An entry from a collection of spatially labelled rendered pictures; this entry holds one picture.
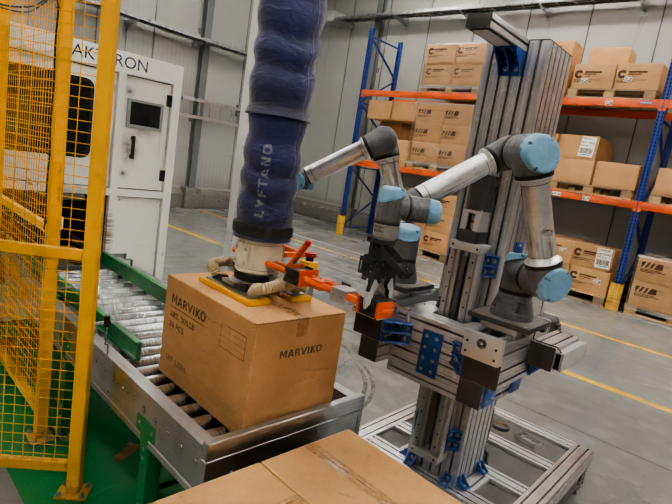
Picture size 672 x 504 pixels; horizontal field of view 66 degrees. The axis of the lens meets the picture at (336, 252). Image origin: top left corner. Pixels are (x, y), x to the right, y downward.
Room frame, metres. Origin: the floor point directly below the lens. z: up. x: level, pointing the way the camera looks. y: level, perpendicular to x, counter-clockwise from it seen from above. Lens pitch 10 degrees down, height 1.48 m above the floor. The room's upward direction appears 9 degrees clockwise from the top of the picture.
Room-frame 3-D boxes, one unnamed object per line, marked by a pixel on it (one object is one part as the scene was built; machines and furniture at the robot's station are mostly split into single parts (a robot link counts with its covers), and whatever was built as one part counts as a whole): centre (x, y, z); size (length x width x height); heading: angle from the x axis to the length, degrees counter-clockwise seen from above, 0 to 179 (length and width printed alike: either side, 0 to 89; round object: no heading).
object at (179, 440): (2.22, 1.12, 0.50); 2.31 x 0.05 x 0.19; 46
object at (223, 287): (1.84, 0.35, 0.97); 0.34 x 0.10 x 0.05; 46
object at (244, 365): (1.88, 0.28, 0.75); 0.60 x 0.40 x 0.40; 45
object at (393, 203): (1.50, -0.14, 1.38); 0.09 x 0.08 x 0.11; 106
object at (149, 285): (2.89, 0.96, 0.60); 1.60 x 0.10 x 0.09; 46
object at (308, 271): (1.73, 0.11, 1.08); 0.10 x 0.08 x 0.06; 136
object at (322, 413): (1.64, 0.05, 0.58); 0.70 x 0.03 x 0.06; 136
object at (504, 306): (1.79, -0.65, 1.09); 0.15 x 0.15 x 0.10
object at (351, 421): (1.64, 0.05, 0.48); 0.70 x 0.03 x 0.15; 136
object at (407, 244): (2.12, -0.28, 1.20); 0.13 x 0.12 x 0.14; 176
